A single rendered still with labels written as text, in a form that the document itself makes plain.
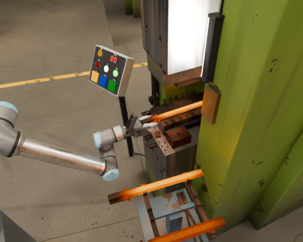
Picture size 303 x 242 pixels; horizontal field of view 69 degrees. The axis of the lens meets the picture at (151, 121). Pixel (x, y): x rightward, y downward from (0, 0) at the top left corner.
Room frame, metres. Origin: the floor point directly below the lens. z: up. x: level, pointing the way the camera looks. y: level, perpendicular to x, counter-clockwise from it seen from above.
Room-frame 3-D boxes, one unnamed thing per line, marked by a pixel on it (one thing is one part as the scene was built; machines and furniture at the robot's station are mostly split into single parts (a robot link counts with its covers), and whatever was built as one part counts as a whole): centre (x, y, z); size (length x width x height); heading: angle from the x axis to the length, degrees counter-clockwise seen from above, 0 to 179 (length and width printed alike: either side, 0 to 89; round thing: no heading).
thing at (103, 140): (0.86, 0.27, 0.97); 0.12 x 0.09 x 0.10; 111
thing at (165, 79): (1.08, -0.23, 1.32); 0.42 x 0.20 x 0.10; 111
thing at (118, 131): (0.89, 0.19, 0.98); 0.10 x 0.05 x 0.09; 21
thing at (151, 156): (1.03, -0.26, 0.69); 0.56 x 0.38 x 0.45; 111
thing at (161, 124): (1.08, -0.23, 0.96); 0.42 x 0.20 x 0.09; 111
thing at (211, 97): (0.76, -0.27, 1.27); 0.09 x 0.02 x 0.17; 21
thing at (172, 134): (0.86, -0.15, 0.95); 0.12 x 0.09 x 0.07; 111
